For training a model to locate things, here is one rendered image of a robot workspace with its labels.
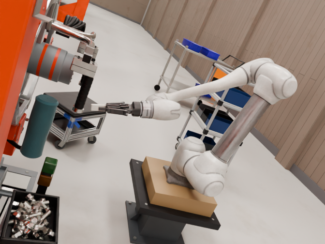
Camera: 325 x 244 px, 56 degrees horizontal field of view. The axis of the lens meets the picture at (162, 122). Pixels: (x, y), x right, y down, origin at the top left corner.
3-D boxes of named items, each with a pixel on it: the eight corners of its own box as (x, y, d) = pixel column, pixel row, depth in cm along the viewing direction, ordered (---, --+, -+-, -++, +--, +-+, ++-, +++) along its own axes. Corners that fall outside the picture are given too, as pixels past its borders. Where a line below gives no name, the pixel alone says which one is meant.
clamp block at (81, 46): (77, 50, 145) (81, 39, 144) (95, 56, 148) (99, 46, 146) (76, 52, 141) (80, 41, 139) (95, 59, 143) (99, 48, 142)
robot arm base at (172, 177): (187, 169, 199) (190, 162, 197) (195, 190, 178) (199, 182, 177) (161, 162, 194) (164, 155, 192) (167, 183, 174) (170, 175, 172)
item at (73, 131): (68, 124, 278) (80, 90, 267) (97, 144, 265) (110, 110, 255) (29, 130, 240) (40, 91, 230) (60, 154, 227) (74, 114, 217)
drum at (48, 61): (22, 64, 132) (30, 33, 127) (71, 81, 138) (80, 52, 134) (13, 72, 119) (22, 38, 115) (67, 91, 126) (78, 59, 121)
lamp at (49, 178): (38, 177, 102) (42, 168, 101) (51, 180, 103) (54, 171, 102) (36, 185, 98) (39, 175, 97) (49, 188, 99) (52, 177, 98)
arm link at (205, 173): (197, 181, 177) (216, 206, 159) (177, 173, 168) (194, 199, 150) (280, 70, 161) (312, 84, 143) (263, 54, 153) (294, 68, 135)
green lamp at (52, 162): (42, 165, 100) (46, 155, 99) (55, 168, 101) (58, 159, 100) (40, 172, 97) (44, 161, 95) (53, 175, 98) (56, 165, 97)
